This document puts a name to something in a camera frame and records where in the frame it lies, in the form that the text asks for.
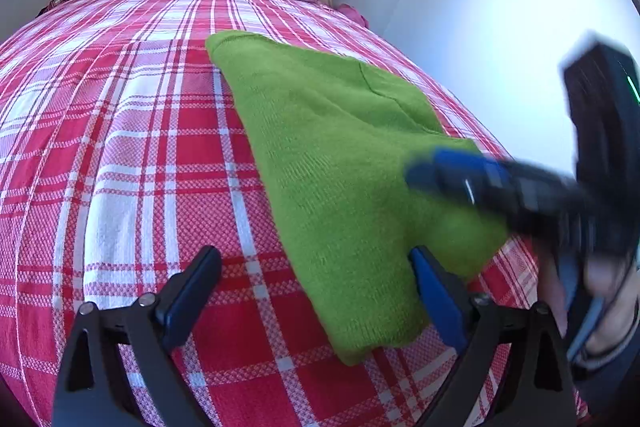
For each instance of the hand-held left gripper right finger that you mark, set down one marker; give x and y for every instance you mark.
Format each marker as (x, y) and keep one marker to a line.
(440, 302)

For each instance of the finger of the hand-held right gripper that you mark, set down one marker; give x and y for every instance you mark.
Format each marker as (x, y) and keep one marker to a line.
(480, 179)

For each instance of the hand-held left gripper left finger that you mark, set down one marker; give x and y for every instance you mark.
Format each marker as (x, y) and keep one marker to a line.
(187, 302)

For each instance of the green striped knit sweater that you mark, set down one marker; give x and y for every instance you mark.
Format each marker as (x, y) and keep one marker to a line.
(340, 157)

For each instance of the person's right forearm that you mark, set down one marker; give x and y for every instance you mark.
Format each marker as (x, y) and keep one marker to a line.
(600, 297)

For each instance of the bed with red plaid sheet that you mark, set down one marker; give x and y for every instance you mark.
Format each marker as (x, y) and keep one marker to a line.
(125, 132)

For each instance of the small pink cloth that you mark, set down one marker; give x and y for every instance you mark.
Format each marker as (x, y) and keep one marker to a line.
(356, 16)

